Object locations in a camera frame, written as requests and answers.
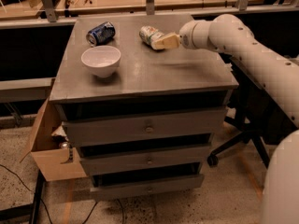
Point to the white bowl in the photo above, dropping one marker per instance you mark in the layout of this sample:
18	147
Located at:
101	61

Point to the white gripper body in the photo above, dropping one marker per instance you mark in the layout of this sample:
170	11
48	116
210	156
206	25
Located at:
188	37

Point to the silver can in box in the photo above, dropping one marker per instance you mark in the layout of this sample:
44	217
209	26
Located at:
64	145

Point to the wooden workbench with rail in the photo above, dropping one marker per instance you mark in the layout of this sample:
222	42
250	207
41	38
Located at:
33	13

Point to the cardboard box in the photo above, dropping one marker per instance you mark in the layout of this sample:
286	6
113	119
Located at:
55	163

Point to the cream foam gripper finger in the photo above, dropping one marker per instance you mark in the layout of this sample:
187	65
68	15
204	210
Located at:
169	41

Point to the blue pepsi can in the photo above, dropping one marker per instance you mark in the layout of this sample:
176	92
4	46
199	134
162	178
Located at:
101	34

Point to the black office chair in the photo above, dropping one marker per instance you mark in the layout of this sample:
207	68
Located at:
257	116

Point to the black metal stand leg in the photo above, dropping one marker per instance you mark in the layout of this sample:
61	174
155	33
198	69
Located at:
28	212

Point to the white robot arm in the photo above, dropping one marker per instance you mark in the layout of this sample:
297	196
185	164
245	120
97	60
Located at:
279	78

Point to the grey drawer cabinet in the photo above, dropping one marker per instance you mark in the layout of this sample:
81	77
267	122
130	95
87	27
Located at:
146	129

